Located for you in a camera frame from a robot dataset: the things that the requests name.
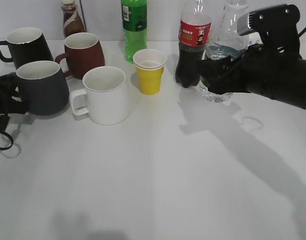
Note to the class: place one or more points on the yellow paper cup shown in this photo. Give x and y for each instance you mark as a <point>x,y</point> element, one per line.
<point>149,64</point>

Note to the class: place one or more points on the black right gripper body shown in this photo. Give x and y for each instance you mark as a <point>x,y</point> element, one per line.
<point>274,75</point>

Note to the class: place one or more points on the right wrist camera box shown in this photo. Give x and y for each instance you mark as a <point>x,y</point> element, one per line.
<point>275,17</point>

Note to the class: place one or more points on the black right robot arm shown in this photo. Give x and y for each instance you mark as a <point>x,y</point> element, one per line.
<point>300,103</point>

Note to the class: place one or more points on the dark red mug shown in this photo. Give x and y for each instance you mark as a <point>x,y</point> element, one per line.
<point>83,52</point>

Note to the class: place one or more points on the dark grey mug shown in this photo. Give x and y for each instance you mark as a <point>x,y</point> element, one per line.
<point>42,85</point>

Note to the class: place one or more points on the green soda bottle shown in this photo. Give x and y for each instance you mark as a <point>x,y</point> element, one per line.
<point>134,23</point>

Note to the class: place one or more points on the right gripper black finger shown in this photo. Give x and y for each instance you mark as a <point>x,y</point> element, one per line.
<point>220,85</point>
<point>209,68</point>

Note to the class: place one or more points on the cola bottle red label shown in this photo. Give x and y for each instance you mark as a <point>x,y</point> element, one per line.
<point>194,29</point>

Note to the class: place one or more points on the black mug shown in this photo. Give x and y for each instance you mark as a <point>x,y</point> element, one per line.
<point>26,45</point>

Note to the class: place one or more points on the clear water bottle green label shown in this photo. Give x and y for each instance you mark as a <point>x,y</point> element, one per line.
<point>223,41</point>

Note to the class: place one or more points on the white mug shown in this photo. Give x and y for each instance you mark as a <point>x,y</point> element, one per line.
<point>104,97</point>

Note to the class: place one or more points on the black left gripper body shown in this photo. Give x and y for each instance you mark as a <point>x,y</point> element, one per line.
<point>8,105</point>

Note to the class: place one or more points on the brown coffee drink bottle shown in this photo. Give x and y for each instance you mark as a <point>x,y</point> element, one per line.
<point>72,22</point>

